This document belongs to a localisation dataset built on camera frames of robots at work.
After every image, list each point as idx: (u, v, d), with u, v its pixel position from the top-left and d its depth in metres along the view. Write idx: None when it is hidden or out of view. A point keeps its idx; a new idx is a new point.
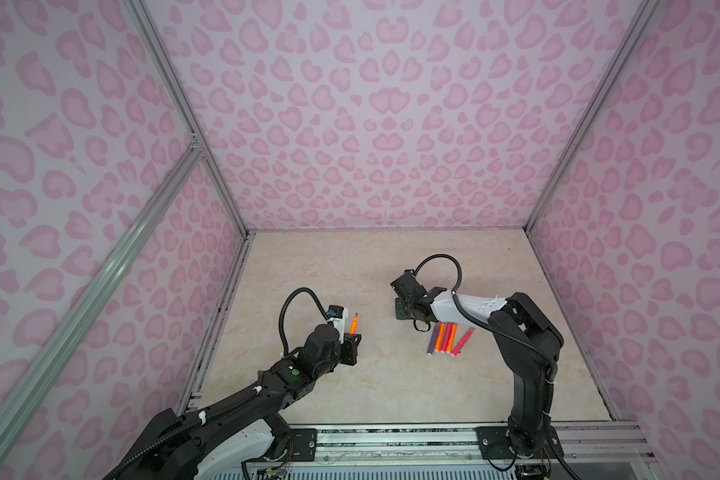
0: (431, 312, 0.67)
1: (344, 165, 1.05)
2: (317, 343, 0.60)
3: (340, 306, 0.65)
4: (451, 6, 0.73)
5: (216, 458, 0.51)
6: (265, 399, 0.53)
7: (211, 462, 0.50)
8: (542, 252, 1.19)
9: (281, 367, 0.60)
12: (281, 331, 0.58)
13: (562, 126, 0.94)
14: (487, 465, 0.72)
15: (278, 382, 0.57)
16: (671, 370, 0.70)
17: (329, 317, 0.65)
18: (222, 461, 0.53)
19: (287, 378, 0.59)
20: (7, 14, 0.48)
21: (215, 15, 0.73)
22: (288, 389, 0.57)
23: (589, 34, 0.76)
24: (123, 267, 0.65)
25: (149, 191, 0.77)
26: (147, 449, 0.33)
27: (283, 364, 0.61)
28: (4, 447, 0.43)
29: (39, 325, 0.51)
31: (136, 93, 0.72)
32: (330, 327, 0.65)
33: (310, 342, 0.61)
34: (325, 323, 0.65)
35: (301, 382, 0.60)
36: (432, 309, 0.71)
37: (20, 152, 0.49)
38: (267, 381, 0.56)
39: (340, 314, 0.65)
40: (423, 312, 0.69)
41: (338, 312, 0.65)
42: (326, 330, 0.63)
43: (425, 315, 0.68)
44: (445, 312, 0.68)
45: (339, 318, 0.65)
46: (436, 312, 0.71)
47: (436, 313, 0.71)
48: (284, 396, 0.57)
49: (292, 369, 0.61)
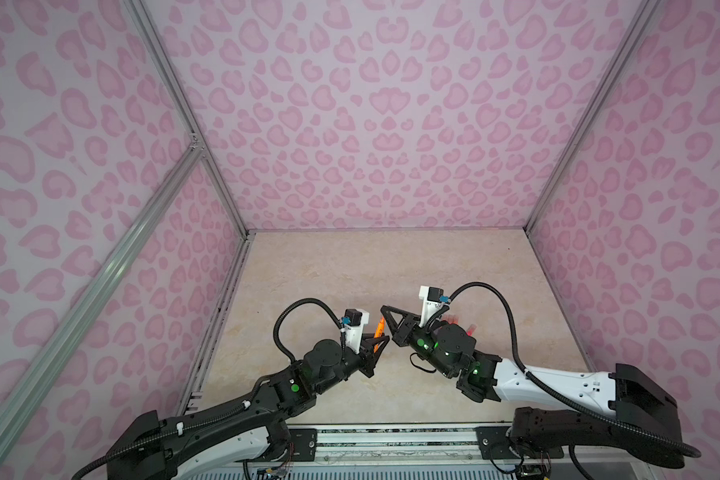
0: (489, 393, 0.58)
1: (344, 165, 1.05)
2: (313, 365, 0.53)
3: (356, 315, 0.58)
4: (451, 7, 0.73)
5: (200, 460, 0.51)
6: (253, 415, 0.51)
7: (195, 464, 0.51)
8: (542, 251, 1.19)
9: (281, 379, 0.57)
12: (278, 343, 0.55)
13: (562, 125, 0.94)
14: (488, 465, 0.72)
15: (271, 399, 0.54)
16: (671, 370, 0.70)
17: (343, 327, 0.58)
18: (207, 462, 0.54)
19: (284, 394, 0.55)
20: (7, 13, 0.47)
21: (216, 15, 0.73)
22: (281, 407, 0.54)
23: (589, 34, 0.76)
24: (123, 268, 0.65)
25: (149, 192, 0.77)
26: (119, 451, 0.44)
27: (284, 375, 0.58)
28: (4, 447, 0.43)
29: (40, 324, 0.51)
31: (136, 93, 0.72)
32: (332, 347, 0.56)
33: (306, 360, 0.54)
34: (326, 341, 0.57)
35: (298, 399, 0.56)
36: (494, 390, 0.56)
37: (20, 152, 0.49)
38: (260, 395, 0.54)
39: (357, 322, 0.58)
40: (478, 392, 0.57)
41: (353, 321, 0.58)
42: (326, 350, 0.55)
43: (481, 397, 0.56)
44: (516, 395, 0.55)
45: (356, 327, 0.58)
46: (499, 392, 0.56)
47: (499, 392, 0.56)
48: (274, 414, 0.54)
49: (292, 384, 0.57)
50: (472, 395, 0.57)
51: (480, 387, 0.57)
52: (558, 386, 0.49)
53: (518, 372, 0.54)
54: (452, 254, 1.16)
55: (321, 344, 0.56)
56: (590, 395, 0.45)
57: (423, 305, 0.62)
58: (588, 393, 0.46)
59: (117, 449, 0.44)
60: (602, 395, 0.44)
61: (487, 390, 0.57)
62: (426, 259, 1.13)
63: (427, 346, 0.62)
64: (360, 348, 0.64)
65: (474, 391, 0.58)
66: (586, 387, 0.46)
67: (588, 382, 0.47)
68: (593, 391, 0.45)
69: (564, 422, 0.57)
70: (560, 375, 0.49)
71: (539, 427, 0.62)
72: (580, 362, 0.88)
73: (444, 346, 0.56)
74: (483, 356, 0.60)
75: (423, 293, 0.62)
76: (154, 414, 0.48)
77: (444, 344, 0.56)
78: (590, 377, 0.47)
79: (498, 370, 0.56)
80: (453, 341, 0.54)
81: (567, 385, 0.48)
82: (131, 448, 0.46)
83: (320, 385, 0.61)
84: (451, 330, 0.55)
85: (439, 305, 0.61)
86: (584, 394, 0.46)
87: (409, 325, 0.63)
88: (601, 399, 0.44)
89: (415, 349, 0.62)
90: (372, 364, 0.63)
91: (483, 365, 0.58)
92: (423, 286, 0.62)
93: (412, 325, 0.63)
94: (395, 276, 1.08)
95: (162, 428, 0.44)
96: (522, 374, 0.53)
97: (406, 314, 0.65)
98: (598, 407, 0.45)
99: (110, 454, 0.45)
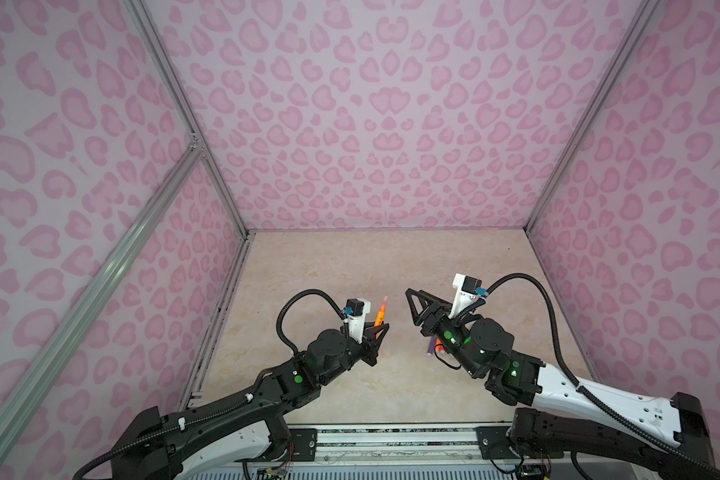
0: (523, 397, 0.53)
1: (344, 165, 1.05)
2: (317, 356, 0.53)
3: (359, 304, 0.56)
4: (451, 7, 0.73)
5: (204, 457, 0.51)
6: (256, 408, 0.50)
7: (199, 460, 0.51)
8: (542, 251, 1.19)
9: (283, 372, 0.56)
12: (281, 335, 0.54)
13: (562, 125, 0.94)
14: (488, 465, 0.72)
15: (275, 391, 0.53)
16: (671, 370, 0.70)
17: (346, 316, 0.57)
18: (210, 460, 0.53)
19: (287, 386, 0.55)
20: (7, 13, 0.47)
21: (216, 15, 0.73)
22: (284, 399, 0.53)
23: (589, 34, 0.76)
24: (123, 267, 0.65)
25: (149, 191, 0.77)
26: (127, 446, 0.45)
27: (287, 367, 0.58)
28: (4, 448, 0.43)
29: (41, 325, 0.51)
31: (136, 93, 0.72)
32: (336, 336, 0.55)
33: (310, 350, 0.53)
34: (330, 332, 0.56)
35: (301, 391, 0.55)
36: (533, 396, 0.51)
37: (21, 153, 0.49)
38: (263, 388, 0.53)
39: (360, 311, 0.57)
40: (511, 395, 0.52)
41: (356, 311, 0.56)
42: (331, 339, 0.55)
43: (514, 400, 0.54)
44: (556, 405, 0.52)
45: (358, 316, 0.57)
46: (538, 399, 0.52)
47: (537, 399, 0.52)
48: (277, 406, 0.53)
49: (295, 376, 0.57)
50: (504, 397, 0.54)
51: (516, 391, 0.50)
52: (614, 406, 0.45)
53: (566, 383, 0.48)
54: (452, 254, 1.16)
55: (324, 334, 0.56)
56: (652, 423, 0.42)
57: (457, 295, 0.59)
58: (650, 420, 0.43)
59: (121, 444, 0.44)
60: (666, 423, 0.42)
61: (522, 394, 0.51)
62: (426, 259, 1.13)
63: (454, 340, 0.57)
64: (363, 338, 0.64)
65: (507, 394, 0.52)
66: (648, 413, 0.43)
67: (649, 408, 0.44)
68: (656, 418, 0.43)
69: (577, 431, 0.57)
70: (618, 395, 0.46)
71: (548, 431, 0.61)
72: (580, 362, 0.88)
73: (479, 342, 0.50)
74: (523, 358, 0.53)
75: (457, 282, 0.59)
76: (155, 411, 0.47)
77: (479, 341, 0.50)
78: (651, 403, 0.44)
79: (543, 376, 0.50)
80: (489, 338, 0.47)
81: (625, 407, 0.44)
82: (136, 444, 0.46)
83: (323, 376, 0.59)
84: (487, 327, 0.48)
85: (473, 298, 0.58)
86: (644, 419, 0.43)
87: (436, 315, 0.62)
88: (666, 429, 0.41)
89: (440, 340, 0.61)
90: (374, 352, 0.63)
91: (523, 367, 0.52)
92: (460, 274, 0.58)
93: (440, 315, 0.56)
94: (395, 276, 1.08)
95: (164, 424, 0.44)
96: (572, 387, 0.48)
97: (434, 302, 0.57)
98: (661, 436, 0.42)
99: (115, 449, 0.44)
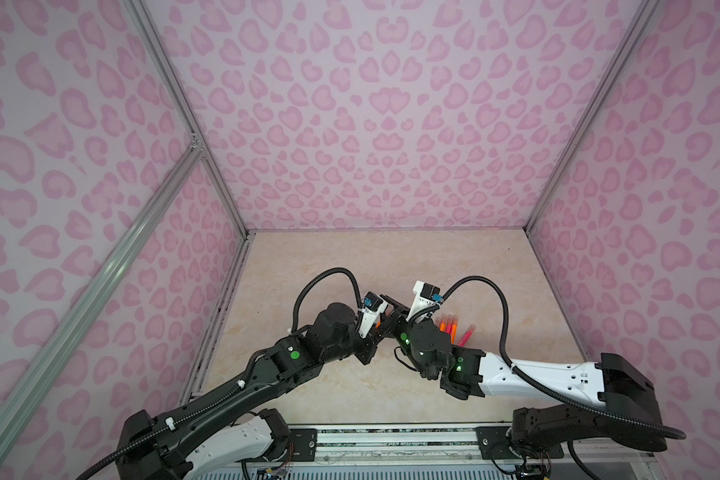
0: (473, 389, 0.55)
1: (344, 165, 1.05)
2: (327, 323, 0.52)
3: (377, 300, 0.71)
4: (451, 7, 0.73)
5: (212, 455, 0.51)
6: (252, 392, 0.47)
7: (207, 458, 0.50)
8: (542, 251, 1.19)
9: (278, 350, 0.52)
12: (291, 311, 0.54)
13: (562, 125, 0.94)
14: (488, 465, 0.72)
15: (270, 373, 0.49)
16: (671, 370, 0.70)
17: (363, 306, 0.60)
18: (218, 458, 0.53)
19: (284, 365, 0.50)
20: (7, 13, 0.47)
21: (215, 15, 0.73)
22: (282, 378, 0.49)
23: (589, 33, 0.76)
24: (123, 268, 0.65)
25: (149, 192, 0.77)
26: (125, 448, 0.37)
27: (283, 345, 0.53)
28: (4, 447, 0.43)
29: (40, 324, 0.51)
31: (136, 93, 0.72)
32: (345, 308, 0.55)
33: (320, 321, 0.52)
34: (340, 304, 0.55)
35: (303, 366, 0.52)
36: (479, 387, 0.53)
37: (20, 152, 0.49)
38: (256, 372, 0.49)
39: (376, 306, 0.68)
40: (461, 390, 0.54)
41: (373, 304, 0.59)
42: (339, 311, 0.54)
43: (466, 394, 0.54)
44: (503, 389, 0.52)
45: (374, 311, 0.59)
46: (485, 388, 0.53)
47: (484, 389, 0.54)
48: (276, 385, 0.49)
49: (291, 352, 0.52)
50: (456, 394, 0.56)
51: (464, 385, 0.54)
52: (546, 381, 0.47)
53: (503, 367, 0.51)
54: (452, 254, 1.16)
55: (335, 308, 0.54)
56: (579, 388, 0.44)
57: (415, 300, 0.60)
58: (577, 385, 0.44)
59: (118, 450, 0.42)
60: (590, 386, 0.43)
61: (471, 387, 0.54)
62: (426, 259, 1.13)
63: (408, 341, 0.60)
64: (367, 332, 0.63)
65: (457, 390, 0.54)
66: (574, 379, 0.45)
67: (575, 374, 0.45)
68: (582, 383, 0.44)
69: (554, 417, 0.58)
70: (547, 369, 0.48)
71: (535, 427, 0.62)
72: (580, 362, 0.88)
73: (418, 345, 0.52)
74: (467, 352, 0.56)
75: (416, 288, 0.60)
76: (144, 415, 0.43)
77: (417, 344, 0.52)
78: (577, 369, 0.46)
79: (483, 366, 0.53)
80: (426, 338, 0.52)
81: (554, 378, 0.46)
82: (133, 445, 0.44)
83: (329, 350, 0.57)
84: (424, 328, 0.53)
85: (431, 303, 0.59)
86: (572, 387, 0.45)
87: (394, 317, 0.60)
88: (590, 391, 0.43)
89: (398, 341, 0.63)
90: (370, 352, 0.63)
91: (466, 362, 0.55)
92: (418, 280, 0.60)
93: (399, 317, 0.61)
94: (395, 276, 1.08)
95: (154, 427, 0.41)
96: (508, 370, 0.51)
97: (396, 305, 0.63)
98: (588, 400, 0.43)
99: (117, 450, 0.42)
